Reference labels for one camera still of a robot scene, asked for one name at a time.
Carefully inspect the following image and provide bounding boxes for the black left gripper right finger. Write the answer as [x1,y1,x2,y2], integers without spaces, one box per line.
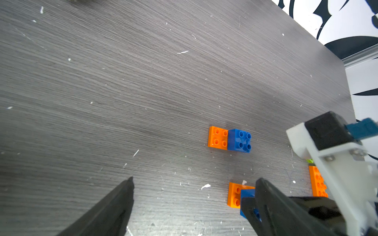
[255,178,328,236]

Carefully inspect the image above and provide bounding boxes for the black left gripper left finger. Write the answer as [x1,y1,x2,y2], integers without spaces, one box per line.
[59,177,134,236]

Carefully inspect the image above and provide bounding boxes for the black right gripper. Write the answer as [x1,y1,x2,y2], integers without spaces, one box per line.
[241,141,378,236]

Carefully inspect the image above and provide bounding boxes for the blue square lego brick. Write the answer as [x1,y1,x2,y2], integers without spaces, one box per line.
[227,129,252,153]

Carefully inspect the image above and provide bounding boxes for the small orange lego brick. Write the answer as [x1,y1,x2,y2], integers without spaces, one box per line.
[208,126,228,150]

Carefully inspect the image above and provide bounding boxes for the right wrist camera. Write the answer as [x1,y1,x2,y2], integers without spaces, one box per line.
[303,111,378,150]

